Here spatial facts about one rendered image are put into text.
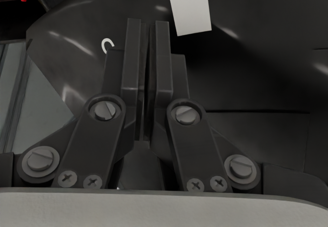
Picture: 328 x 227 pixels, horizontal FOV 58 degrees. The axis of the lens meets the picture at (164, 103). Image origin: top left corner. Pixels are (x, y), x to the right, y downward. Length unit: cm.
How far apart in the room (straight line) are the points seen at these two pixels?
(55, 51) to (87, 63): 2
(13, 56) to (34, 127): 31
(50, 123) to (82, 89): 93
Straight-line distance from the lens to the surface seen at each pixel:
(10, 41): 30
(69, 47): 18
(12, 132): 113
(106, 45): 16
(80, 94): 19
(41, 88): 117
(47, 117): 112
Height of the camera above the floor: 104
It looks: 24 degrees down
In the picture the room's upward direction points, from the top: 180 degrees counter-clockwise
